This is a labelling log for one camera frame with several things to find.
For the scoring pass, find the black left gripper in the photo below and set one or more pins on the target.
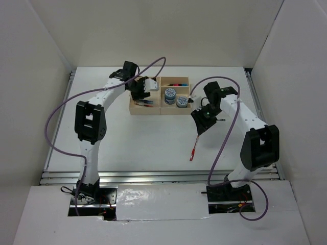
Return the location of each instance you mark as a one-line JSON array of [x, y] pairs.
[[136, 96]]

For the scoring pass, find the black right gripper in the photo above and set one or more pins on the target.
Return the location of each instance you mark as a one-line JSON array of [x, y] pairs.
[[202, 124]]

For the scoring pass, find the blue gel pen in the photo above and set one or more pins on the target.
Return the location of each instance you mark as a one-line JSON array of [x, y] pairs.
[[144, 101]]

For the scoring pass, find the red-orange gel pen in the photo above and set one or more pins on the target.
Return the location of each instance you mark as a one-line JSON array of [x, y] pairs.
[[144, 105]]

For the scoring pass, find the blue tape roll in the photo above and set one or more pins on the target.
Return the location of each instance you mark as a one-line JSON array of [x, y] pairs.
[[170, 96], [182, 102]]

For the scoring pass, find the red ballpoint pen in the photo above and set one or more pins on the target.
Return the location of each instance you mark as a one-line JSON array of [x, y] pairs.
[[194, 149]]

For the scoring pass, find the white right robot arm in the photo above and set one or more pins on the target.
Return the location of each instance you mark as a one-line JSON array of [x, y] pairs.
[[260, 146]]

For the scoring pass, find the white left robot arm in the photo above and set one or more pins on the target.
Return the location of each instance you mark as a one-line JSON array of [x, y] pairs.
[[91, 126]]

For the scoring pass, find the cream compartment tray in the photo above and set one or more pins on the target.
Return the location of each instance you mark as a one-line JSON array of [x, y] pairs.
[[160, 107]]

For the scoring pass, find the white foil front panel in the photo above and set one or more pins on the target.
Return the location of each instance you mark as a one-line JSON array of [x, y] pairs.
[[161, 202]]

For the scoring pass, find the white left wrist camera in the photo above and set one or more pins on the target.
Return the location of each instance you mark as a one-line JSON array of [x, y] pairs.
[[150, 85]]

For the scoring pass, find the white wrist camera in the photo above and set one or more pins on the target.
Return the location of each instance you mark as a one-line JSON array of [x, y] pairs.
[[150, 85], [195, 101]]

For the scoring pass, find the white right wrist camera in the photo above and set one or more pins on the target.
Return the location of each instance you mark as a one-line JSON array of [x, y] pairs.
[[195, 101]]

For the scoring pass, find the aluminium front rail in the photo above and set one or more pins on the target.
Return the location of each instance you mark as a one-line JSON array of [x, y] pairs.
[[129, 177]]

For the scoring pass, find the aluminium left rail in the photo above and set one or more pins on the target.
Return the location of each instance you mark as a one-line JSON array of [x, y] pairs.
[[52, 140]]

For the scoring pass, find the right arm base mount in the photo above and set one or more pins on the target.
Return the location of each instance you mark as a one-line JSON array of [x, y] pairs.
[[226, 199]]

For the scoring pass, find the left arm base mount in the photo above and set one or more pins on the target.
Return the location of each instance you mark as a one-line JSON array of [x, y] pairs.
[[103, 206]]

